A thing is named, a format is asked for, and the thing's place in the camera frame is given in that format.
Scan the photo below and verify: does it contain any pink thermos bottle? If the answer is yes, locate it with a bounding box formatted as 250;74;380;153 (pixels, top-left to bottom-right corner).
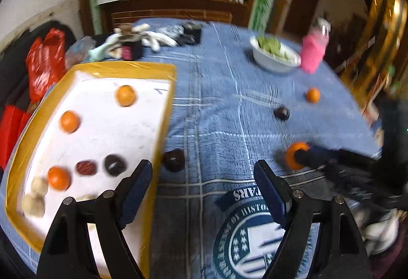
314;18;331;39

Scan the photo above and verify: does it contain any red date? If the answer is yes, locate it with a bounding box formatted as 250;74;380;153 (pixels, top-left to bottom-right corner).
75;160;98;176

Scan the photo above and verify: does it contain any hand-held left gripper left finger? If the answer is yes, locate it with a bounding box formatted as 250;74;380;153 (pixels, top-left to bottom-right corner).
36;159;154;279

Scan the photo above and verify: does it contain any small black pink box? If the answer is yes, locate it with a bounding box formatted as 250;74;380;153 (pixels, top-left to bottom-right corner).
121;40;144;60

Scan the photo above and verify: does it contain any tangerine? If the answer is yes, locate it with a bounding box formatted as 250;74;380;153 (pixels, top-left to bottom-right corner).
47;166;71;191
115;85;137;107
60;110;80;134
305;87;321;104
285;141;311;171

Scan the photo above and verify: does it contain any clear plastic bag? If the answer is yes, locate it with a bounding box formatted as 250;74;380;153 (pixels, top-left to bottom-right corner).
65;36;96;71

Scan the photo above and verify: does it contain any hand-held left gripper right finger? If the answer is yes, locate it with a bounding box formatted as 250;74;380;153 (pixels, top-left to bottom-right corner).
253;160;373;279

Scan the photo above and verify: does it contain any yellow-rimmed white tray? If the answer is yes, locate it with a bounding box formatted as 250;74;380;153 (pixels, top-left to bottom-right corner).
5;62;177;279

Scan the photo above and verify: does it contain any wooden door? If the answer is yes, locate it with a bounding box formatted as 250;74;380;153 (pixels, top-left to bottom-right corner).
284;0;322;37

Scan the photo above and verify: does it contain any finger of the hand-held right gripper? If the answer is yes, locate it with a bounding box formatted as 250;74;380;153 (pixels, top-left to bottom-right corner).
295;144;381;168
325;166;383;197

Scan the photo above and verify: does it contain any green lettuce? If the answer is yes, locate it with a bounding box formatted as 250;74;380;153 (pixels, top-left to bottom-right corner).
257;37;289;60

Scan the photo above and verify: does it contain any small white yam piece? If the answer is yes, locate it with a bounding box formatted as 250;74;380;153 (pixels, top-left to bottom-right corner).
31;175;49;197

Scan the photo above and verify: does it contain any large white yam piece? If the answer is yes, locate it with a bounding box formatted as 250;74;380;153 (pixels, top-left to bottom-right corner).
22;194;45;218

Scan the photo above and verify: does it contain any dark plum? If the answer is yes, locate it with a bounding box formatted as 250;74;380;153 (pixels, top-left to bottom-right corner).
104;154;126;176
274;106;290;122
162;148;186;173

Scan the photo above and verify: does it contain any white bowl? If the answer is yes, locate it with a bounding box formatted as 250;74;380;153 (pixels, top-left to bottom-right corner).
249;35;302;73

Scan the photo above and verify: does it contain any red plastic bag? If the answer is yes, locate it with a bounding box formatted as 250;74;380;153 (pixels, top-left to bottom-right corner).
25;28;67;104

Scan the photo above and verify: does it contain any person's right hand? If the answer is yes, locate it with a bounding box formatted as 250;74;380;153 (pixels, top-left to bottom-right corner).
355;207;400;256

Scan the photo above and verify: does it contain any white hand tool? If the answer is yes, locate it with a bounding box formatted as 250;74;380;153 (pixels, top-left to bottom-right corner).
87;38;123;61

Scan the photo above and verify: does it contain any blue plaid tablecloth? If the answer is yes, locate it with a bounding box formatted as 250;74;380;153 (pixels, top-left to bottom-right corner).
0;18;383;279

